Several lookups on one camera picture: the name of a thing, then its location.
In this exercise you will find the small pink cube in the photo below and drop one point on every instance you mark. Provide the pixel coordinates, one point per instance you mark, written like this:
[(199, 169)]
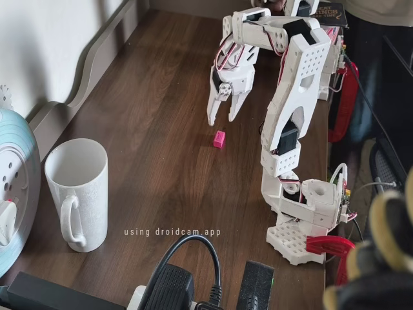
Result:
[(219, 139)]

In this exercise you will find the white follower robot arm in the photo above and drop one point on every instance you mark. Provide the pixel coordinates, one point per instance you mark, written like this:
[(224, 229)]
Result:
[(300, 80)]

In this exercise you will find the person's hand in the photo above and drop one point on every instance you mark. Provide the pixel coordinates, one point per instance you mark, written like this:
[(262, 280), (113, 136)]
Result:
[(277, 2)]

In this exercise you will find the black book with gold print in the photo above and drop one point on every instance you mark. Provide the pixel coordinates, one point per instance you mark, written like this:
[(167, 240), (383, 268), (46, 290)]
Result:
[(332, 13)]

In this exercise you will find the red table clamp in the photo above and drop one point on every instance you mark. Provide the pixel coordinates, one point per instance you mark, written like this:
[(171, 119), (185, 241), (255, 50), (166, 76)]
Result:
[(326, 245), (350, 90)]

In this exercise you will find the person in beige shirt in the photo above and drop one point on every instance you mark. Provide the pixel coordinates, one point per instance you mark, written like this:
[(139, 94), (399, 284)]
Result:
[(380, 9)]

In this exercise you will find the white ceramic mug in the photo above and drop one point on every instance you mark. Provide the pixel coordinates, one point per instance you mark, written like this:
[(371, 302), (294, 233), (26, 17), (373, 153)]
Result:
[(93, 210)]

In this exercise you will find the black power adapter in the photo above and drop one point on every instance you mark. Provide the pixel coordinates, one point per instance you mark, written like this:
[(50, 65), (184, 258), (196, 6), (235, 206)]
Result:
[(171, 287)]

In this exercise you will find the blurred black and tan object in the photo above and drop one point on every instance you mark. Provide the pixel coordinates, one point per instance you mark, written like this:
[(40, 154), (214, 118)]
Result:
[(380, 252)]

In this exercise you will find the white power strip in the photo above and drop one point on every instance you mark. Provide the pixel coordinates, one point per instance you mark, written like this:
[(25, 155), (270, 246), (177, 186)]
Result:
[(138, 295)]

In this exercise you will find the white lace ornament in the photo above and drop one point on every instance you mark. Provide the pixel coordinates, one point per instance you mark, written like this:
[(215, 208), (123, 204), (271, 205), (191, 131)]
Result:
[(4, 95)]

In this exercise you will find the flat black box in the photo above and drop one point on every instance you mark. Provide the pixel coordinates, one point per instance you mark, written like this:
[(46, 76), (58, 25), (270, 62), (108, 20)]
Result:
[(48, 295)]

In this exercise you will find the grey curved bed frame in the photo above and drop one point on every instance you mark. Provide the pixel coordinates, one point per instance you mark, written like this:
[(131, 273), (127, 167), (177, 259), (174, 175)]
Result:
[(96, 51)]

